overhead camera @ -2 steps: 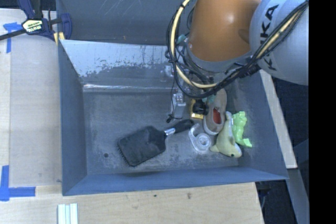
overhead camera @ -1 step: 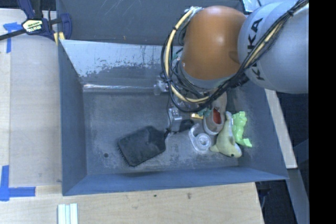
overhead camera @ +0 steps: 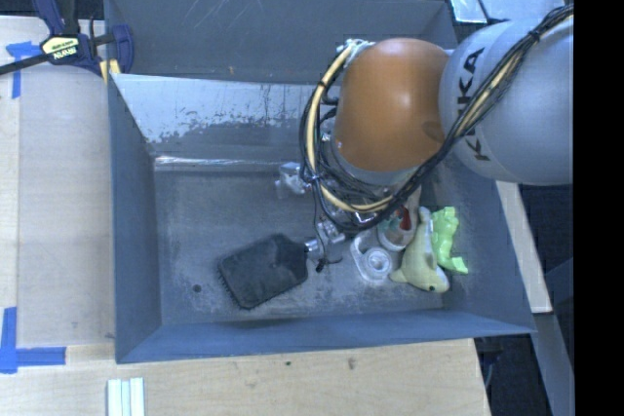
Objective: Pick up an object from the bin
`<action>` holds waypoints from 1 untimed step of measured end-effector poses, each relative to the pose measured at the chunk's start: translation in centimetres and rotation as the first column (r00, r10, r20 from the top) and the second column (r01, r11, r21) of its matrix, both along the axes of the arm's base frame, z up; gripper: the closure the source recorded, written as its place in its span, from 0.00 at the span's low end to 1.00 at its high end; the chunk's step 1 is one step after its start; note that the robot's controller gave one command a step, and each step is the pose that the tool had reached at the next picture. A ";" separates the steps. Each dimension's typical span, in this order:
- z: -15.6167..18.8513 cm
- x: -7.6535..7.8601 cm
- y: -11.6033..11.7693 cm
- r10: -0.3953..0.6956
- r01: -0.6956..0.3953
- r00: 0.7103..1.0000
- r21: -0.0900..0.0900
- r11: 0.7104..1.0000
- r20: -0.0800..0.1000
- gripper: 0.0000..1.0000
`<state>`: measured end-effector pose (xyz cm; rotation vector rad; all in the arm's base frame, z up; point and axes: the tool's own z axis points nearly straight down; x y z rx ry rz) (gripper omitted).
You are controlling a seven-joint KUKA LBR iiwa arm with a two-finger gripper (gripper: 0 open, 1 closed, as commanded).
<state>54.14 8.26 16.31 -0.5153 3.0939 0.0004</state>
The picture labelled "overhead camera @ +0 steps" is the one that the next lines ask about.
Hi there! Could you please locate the white cup with red print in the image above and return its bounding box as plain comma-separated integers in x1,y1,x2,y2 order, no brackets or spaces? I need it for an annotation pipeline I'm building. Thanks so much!
376,189,423,252

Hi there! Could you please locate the clear plastic holder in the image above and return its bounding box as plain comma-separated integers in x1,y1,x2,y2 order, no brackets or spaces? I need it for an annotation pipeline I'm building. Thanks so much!
349,230,395,284

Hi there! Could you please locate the grey metal bin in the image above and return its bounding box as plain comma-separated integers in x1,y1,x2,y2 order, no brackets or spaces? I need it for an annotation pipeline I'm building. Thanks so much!
101,0,538,365

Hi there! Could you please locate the yellow-green toy dolphin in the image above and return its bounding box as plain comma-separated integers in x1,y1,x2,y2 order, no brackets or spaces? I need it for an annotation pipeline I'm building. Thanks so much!
388,206,450,294

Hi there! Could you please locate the green toy dinosaur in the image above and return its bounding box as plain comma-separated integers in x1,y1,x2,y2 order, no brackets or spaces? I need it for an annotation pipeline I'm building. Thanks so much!
430,206,470,276

